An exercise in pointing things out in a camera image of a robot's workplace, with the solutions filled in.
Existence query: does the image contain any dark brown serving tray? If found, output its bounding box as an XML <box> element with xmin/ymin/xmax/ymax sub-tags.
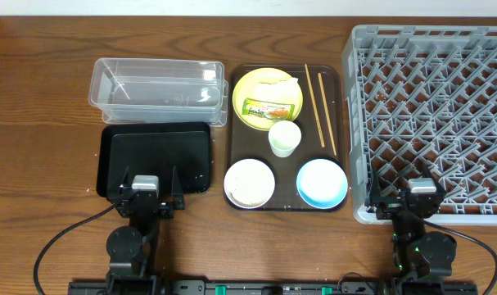
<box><xmin>225</xmin><ymin>65</ymin><xmax>350</xmax><ymax>211</ymax></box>

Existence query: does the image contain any yellow plastic plate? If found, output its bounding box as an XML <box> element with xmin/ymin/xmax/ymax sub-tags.
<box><xmin>232</xmin><ymin>67</ymin><xmax>303</xmax><ymax>131</ymax></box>

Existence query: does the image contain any light blue bowl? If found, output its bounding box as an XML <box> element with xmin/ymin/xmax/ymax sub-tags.
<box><xmin>296</xmin><ymin>159</ymin><xmax>349</xmax><ymax>210</ymax></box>

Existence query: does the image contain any white bowl with crumbs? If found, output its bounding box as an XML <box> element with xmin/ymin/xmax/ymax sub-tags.
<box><xmin>224</xmin><ymin>159</ymin><xmax>276</xmax><ymax>210</ymax></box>

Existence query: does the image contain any white tissue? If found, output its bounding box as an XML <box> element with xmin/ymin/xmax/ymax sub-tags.
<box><xmin>250</xmin><ymin>78</ymin><xmax>300</xmax><ymax>102</ymax></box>

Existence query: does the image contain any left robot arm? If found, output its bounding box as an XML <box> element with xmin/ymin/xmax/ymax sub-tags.
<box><xmin>103</xmin><ymin>167</ymin><xmax>185</xmax><ymax>295</ymax></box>

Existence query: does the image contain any grey plastic dishwasher rack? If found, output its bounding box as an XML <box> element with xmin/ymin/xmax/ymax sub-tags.
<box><xmin>342</xmin><ymin>25</ymin><xmax>497</xmax><ymax>226</ymax></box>

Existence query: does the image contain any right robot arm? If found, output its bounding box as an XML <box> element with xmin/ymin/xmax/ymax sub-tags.
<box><xmin>365</xmin><ymin>167</ymin><xmax>457</xmax><ymax>294</ymax></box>

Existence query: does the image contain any right wooden chopstick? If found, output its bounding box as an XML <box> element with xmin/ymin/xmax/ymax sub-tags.
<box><xmin>318</xmin><ymin>73</ymin><xmax>337</xmax><ymax>156</ymax></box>

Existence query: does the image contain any green snack wrapper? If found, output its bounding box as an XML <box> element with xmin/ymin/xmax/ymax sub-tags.
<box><xmin>242</xmin><ymin>98</ymin><xmax>295</xmax><ymax>120</ymax></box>

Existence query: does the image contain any clear plastic bin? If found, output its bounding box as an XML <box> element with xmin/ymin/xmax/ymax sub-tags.
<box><xmin>88</xmin><ymin>57</ymin><xmax>228</xmax><ymax>127</ymax></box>

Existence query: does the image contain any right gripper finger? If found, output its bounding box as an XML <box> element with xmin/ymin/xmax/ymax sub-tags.
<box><xmin>422</xmin><ymin>164</ymin><xmax>441</xmax><ymax>188</ymax></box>
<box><xmin>364</xmin><ymin>168</ymin><xmax>382</xmax><ymax>207</ymax></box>

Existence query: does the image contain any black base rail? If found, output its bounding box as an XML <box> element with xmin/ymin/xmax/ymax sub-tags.
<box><xmin>66</xmin><ymin>279</ymin><xmax>478</xmax><ymax>295</ymax></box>

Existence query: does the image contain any white paper cup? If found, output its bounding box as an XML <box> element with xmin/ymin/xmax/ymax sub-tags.
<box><xmin>268</xmin><ymin>120</ymin><xmax>301</xmax><ymax>157</ymax></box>

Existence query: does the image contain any left wooden chopstick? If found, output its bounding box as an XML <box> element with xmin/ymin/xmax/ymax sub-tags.
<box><xmin>304</xmin><ymin>63</ymin><xmax>325</xmax><ymax>148</ymax></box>

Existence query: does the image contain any wooden chopstick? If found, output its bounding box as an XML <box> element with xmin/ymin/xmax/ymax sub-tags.
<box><xmin>304</xmin><ymin>63</ymin><xmax>325</xmax><ymax>148</ymax></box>
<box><xmin>318</xmin><ymin>73</ymin><xmax>337</xmax><ymax>156</ymax></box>

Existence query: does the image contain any black plastic tray bin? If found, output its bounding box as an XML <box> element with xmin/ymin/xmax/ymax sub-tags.
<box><xmin>96</xmin><ymin>122</ymin><xmax>211</xmax><ymax>197</ymax></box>

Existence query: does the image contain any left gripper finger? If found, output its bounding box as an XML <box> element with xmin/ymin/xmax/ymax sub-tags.
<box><xmin>171</xmin><ymin>166</ymin><xmax>185</xmax><ymax>210</ymax></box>
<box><xmin>118</xmin><ymin>166</ymin><xmax>130</xmax><ymax>193</ymax></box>

